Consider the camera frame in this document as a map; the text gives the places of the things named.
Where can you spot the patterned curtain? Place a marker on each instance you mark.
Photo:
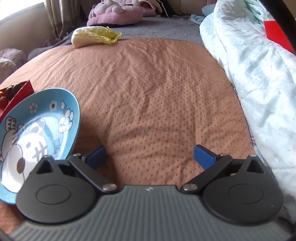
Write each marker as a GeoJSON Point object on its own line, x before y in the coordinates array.
{"type": "Point", "coordinates": [60, 16]}

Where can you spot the pink plush toy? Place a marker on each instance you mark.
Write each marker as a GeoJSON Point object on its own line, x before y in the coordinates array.
{"type": "Point", "coordinates": [115, 17]}

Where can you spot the blue cartoon plate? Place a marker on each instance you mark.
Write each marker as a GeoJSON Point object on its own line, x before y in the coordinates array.
{"type": "Point", "coordinates": [46, 120]}

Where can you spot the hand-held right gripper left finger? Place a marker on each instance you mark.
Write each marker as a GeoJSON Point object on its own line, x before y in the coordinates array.
{"type": "Point", "coordinates": [96, 158]}

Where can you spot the beige padded headboard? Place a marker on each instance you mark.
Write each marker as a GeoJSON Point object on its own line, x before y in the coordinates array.
{"type": "Point", "coordinates": [196, 5]}

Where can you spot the white polka-dot duvet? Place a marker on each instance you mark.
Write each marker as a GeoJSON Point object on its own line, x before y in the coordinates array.
{"type": "Point", "coordinates": [11, 58]}

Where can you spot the pink lace pillow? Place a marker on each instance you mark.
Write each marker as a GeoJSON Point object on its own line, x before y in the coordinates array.
{"type": "Point", "coordinates": [149, 7]}

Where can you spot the light blue cloth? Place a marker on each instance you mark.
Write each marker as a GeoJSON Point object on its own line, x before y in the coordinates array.
{"type": "Point", "coordinates": [196, 19]}

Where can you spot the black cloth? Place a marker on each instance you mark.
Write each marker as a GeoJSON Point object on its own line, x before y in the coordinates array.
{"type": "Point", "coordinates": [168, 7]}

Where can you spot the grey bed sheet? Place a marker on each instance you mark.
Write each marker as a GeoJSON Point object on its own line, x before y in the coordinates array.
{"type": "Point", "coordinates": [161, 30]}

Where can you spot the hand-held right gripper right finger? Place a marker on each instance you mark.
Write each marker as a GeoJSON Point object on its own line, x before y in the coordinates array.
{"type": "Point", "coordinates": [203, 158]}

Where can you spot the red box on quilt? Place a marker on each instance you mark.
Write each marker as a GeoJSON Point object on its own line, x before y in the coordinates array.
{"type": "Point", "coordinates": [275, 34]}

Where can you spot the napa cabbage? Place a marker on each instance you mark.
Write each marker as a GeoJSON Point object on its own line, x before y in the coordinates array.
{"type": "Point", "coordinates": [90, 37]}

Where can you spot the red box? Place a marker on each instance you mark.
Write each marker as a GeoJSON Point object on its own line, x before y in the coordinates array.
{"type": "Point", "coordinates": [20, 93]}
{"type": "Point", "coordinates": [275, 34]}

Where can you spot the white quilt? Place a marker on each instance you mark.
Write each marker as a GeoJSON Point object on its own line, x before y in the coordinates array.
{"type": "Point", "coordinates": [254, 69]}

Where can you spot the orange dotted blanket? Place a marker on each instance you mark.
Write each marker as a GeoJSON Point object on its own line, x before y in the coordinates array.
{"type": "Point", "coordinates": [150, 92]}

